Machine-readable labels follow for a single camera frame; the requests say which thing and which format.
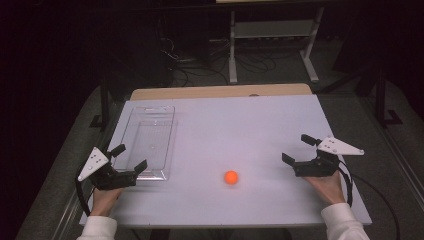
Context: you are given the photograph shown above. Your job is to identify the person's right hand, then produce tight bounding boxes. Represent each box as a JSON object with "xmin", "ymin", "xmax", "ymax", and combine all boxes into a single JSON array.
[{"xmin": 303, "ymin": 171, "xmax": 347, "ymax": 206}]

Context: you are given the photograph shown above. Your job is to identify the clear plastic tray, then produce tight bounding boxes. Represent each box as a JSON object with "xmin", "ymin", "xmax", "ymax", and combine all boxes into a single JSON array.
[{"xmin": 113, "ymin": 105, "xmax": 178, "ymax": 182}]

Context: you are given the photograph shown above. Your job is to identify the long black cable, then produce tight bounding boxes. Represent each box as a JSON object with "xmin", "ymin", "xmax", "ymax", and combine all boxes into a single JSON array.
[{"xmin": 351, "ymin": 173, "xmax": 401, "ymax": 240}]

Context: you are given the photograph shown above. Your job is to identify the tangle of black floor cables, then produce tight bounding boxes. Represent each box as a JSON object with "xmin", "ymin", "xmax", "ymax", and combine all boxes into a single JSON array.
[{"xmin": 159, "ymin": 36, "xmax": 278, "ymax": 88}]

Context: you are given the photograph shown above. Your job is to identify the black metal stand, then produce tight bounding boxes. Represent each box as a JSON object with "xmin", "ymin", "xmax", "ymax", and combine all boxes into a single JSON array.
[
  {"xmin": 89, "ymin": 81, "xmax": 112, "ymax": 132},
  {"xmin": 373, "ymin": 66, "xmax": 403, "ymax": 128}
]

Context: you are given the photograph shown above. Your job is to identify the person's left hand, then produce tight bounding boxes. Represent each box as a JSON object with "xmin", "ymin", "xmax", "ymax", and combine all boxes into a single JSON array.
[{"xmin": 89, "ymin": 187, "xmax": 123, "ymax": 218}]

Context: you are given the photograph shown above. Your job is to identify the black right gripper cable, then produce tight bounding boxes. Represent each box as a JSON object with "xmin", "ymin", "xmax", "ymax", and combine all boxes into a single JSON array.
[{"xmin": 337, "ymin": 159, "xmax": 354, "ymax": 208}]

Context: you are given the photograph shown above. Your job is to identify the white metal stand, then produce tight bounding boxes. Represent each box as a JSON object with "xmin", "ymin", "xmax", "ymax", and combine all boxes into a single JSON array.
[{"xmin": 228, "ymin": 6, "xmax": 325, "ymax": 85}]

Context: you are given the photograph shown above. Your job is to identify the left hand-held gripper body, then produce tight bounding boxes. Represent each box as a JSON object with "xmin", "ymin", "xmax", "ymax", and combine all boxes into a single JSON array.
[{"xmin": 77, "ymin": 146, "xmax": 138, "ymax": 191}]

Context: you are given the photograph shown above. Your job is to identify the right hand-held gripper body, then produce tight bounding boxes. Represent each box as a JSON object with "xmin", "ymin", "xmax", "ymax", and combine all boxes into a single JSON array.
[{"xmin": 293, "ymin": 136, "xmax": 365, "ymax": 178}]

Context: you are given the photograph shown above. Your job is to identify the orange ball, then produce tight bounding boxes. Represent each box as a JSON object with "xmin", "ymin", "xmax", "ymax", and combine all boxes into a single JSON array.
[{"xmin": 224, "ymin": 170, "xmax": 240, "ymax": 186}]

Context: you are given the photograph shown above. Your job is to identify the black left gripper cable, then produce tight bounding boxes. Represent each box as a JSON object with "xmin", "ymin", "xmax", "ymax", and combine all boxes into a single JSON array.
[{"xmin": 75, "ymin": 162, "xmax": 93, "ymax": 217}]

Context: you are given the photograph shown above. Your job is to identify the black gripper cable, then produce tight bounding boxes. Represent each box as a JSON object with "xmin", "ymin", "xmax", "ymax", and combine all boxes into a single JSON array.
[
  {"xmin": 75, "ymin": 162, "xmax": 93, "ymax": 217},
  {"xmin": 337, "ymin": 159, "xmax": 354, "ymax": 208}
]

